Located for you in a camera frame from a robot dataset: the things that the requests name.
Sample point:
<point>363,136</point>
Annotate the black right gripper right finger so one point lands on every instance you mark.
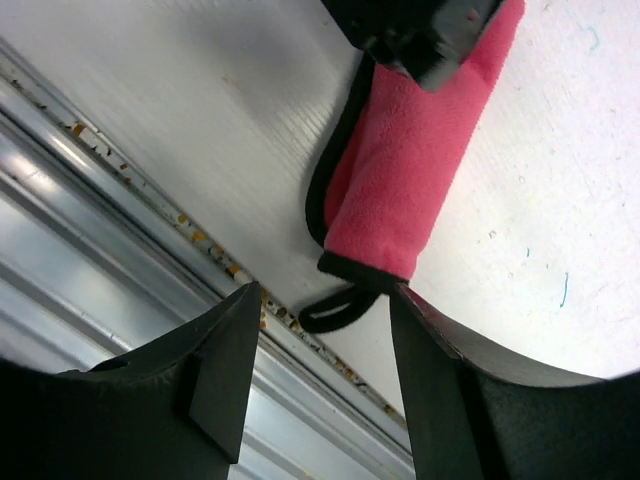
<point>478,410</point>

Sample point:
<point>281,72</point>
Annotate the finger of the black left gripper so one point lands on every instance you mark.
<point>425,40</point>

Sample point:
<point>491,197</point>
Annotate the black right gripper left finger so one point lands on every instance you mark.
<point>173,408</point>

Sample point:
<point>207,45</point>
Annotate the red microfiber towel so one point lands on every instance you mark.
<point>380,182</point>

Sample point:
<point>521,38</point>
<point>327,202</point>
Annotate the aluminium mounting rail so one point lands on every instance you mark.
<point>95,261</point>

